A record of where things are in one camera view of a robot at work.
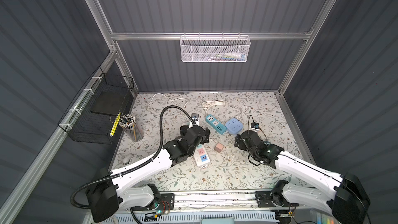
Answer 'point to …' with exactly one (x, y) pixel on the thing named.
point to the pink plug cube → (218, 147)
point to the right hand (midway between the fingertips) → (243, 140)
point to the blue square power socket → (233, 126)
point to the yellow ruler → (115, 125)
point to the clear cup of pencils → (129, 123)
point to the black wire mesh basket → (93, 117)
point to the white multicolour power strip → (201, 155)
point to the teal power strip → (215, 124)
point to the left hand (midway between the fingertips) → (199, 127)
